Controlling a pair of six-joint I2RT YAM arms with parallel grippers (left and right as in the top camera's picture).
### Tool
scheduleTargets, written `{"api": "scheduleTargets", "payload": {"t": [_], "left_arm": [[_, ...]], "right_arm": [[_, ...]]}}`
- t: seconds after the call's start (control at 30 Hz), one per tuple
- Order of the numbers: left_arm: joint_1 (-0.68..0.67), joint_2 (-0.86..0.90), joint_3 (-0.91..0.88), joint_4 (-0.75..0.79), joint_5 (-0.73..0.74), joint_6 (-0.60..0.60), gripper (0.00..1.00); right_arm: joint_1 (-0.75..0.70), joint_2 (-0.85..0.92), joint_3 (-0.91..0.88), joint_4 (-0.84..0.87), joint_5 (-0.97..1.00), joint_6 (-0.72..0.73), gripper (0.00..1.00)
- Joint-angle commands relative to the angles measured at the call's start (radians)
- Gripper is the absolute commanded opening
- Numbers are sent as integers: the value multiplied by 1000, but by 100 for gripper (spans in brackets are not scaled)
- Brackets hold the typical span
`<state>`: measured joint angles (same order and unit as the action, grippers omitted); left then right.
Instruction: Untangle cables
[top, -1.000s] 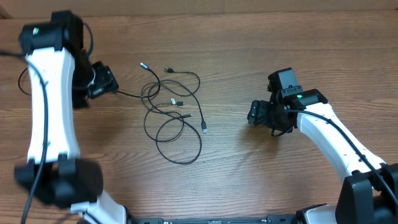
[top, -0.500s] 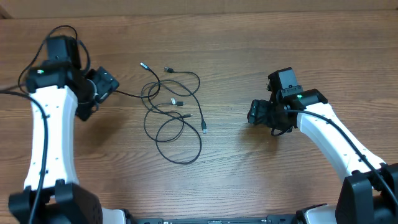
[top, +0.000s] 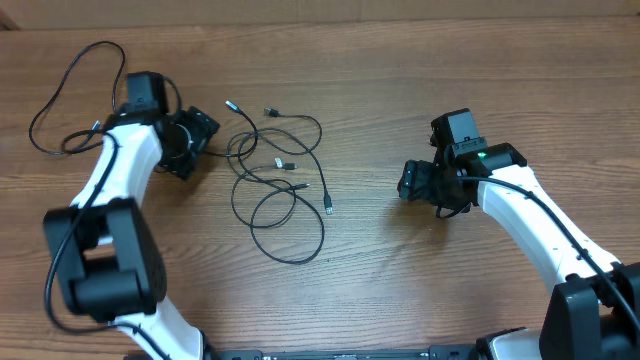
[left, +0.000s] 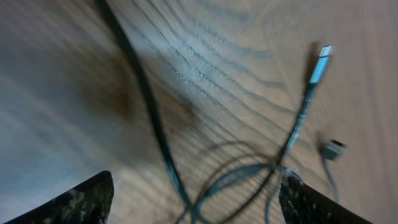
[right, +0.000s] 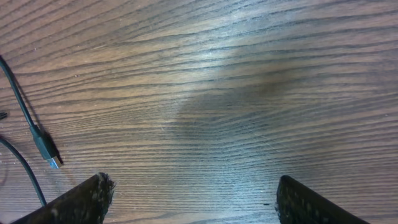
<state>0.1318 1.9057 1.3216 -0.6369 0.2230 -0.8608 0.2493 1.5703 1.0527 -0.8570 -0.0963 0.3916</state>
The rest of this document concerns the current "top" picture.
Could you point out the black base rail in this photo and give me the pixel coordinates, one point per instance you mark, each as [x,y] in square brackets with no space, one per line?
[350,355]

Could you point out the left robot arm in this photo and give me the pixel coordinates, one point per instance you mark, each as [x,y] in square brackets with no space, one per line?
[104,257]

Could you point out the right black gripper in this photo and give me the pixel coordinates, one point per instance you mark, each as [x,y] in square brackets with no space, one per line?
[414,187]

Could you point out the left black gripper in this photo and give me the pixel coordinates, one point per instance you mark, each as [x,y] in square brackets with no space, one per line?
[202,125]

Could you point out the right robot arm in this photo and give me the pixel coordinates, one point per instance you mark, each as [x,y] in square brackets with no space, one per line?
[593,311]

